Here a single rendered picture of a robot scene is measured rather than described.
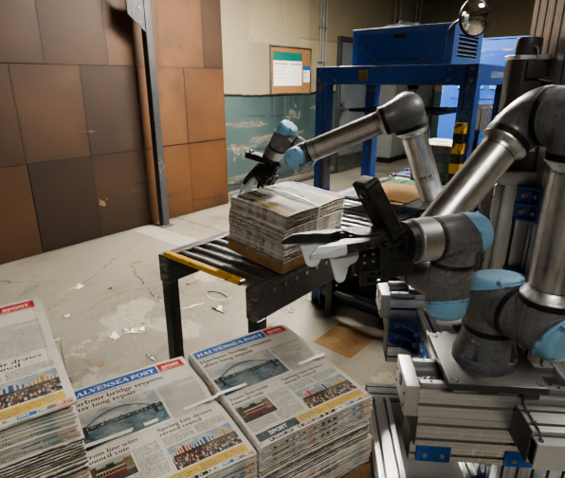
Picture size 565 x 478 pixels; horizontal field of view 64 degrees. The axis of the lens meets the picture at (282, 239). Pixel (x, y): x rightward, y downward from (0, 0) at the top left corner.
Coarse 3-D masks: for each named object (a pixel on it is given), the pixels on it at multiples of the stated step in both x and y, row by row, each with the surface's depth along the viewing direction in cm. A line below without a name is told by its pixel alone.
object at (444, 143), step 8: (432, 144) 310; (440, 144) 310; (448, 144) 310; (432, 152) 312; (440, 152) 308; (448, 152) 305; (440, 160) 310; (448, 160) 306; (440, 168) 312; (448, 168) 308; (440, 176) 313
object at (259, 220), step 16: (256, 192) 179; (240, 208) 170; (256, 208) 165; (272, 208) 162; (288, 208) 163; (304, 208) 166; (240, 224) 172; (256, 224) 166; (272, 224) 162; (288, 224) 158; (304, 224) 166; (240, 240) 174; (256, 240) 168; (272, 240) 163; (272, 256) 165; (288, 256) 164
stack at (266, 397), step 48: (240, 336) 120; (288, 336) 120; (96, 384) 101; (144, 384) 101; (192, 384) 101; (240, 384) 101; (288, 384) 101; (336, 384) 101; (96, 432) 87; (144, 432) 87; (192, 432) 87; (240, 432) 87; (288, 432) 87; (336, 432) 94
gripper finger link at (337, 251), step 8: (344, 240) 67; (352, 240) 67; (320, 248) 64; (328, 248) 64; (336, 248) 64; (344, 248) 64; (312, 256) 63; (320, 256) 63; (328, 256) 63; (336, 256) 64; (344, 256) 66; (352, 256) 67; (336, 264) 65; (344, 264) 66; (336, 272) 65; (344, 272) 66; (336, 280) 66
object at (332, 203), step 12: (288, 192) 183; (300, 192) 183; (312, 192) 184; (324, 192) 186; (324, 204) 173; (336, 204) 180; (324, 216) 175; (336, 216) 182; (324, 228) 178; (336, 228) 184
